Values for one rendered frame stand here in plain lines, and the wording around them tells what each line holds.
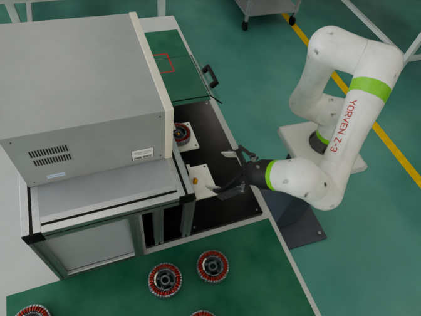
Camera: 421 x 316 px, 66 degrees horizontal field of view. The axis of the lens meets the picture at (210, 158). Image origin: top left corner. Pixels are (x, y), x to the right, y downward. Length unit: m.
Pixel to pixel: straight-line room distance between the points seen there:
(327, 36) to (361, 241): 1.59
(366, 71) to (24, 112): 0.92
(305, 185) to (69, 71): 0.68
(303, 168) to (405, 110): 2.62
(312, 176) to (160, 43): 1.36
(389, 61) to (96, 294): 1.15
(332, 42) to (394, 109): 2.33
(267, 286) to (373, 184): 1.63
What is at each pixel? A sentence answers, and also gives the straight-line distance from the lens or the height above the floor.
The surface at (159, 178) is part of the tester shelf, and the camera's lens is 0.93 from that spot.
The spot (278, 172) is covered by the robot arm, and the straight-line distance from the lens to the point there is 0.91.
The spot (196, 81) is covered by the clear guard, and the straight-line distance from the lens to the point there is 1.28.
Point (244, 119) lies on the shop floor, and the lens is 2.66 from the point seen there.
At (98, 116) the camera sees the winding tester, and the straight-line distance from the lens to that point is 0.81.
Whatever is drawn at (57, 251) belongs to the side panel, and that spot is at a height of 0.95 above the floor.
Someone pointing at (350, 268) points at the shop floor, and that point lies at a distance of 2.28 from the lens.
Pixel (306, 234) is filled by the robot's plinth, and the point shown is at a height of 0.02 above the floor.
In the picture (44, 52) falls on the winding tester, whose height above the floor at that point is 1.32.
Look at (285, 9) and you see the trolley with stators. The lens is 3.76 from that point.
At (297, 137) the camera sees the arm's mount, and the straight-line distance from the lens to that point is 1.60.
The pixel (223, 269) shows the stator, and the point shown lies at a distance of 1.19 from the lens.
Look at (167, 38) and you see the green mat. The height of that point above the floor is 0.75.
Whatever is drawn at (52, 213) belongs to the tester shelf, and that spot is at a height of 1.11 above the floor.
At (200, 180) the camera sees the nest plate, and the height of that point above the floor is 0.78.
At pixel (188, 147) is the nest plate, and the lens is 1.42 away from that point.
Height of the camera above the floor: 1.91
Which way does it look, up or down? 54 degrees down
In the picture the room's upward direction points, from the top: 11 degrees clockwise
